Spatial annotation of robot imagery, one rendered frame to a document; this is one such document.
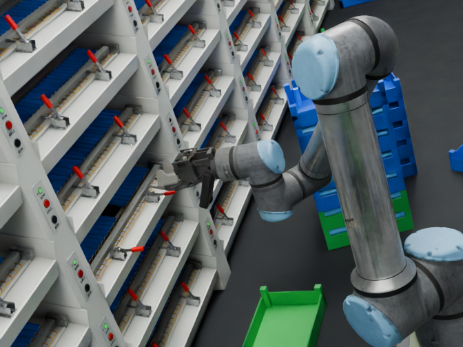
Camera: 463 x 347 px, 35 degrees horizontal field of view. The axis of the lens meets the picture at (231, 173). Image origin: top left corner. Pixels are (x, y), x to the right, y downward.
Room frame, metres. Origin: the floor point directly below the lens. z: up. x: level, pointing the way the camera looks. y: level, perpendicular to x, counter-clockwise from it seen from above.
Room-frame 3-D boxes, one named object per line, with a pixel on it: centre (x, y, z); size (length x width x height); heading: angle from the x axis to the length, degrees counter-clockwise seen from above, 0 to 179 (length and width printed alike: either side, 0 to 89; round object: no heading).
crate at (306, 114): (2.16, -0.40, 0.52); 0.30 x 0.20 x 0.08; 83
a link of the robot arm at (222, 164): (1.73, 0.00, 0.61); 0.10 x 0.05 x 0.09; 156
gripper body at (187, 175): (1.77, 0.08, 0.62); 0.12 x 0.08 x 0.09; 66
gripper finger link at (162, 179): (1.79, 0.18, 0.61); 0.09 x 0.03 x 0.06; 74
